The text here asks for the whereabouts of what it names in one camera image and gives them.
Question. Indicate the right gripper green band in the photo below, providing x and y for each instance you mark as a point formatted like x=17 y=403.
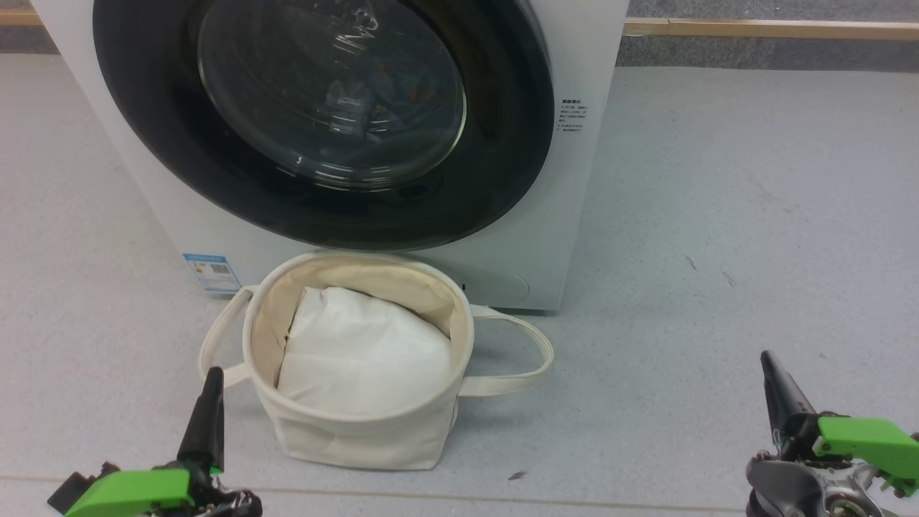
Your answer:
x=872 y=445

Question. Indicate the cream canvas laundry basket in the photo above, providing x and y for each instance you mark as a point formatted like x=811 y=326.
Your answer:
x=359 y=441

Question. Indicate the blue energy label sticker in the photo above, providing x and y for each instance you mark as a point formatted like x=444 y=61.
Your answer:
x=212 y=273

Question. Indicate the round black glass washer door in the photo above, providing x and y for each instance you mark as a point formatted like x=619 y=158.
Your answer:
x=330 y=208

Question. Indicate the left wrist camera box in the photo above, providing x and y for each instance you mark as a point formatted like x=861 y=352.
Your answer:
x=70 y=492

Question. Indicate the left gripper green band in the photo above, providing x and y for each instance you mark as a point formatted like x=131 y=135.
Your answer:
x=133 y=492

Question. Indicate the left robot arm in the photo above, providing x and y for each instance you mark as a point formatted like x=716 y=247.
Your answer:
x=233 y=502

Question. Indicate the white pillow filler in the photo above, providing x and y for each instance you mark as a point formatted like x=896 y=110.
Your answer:
x=359 y=352

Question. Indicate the white front-load washing machine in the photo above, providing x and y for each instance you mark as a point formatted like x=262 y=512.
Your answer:
x=143 y=194

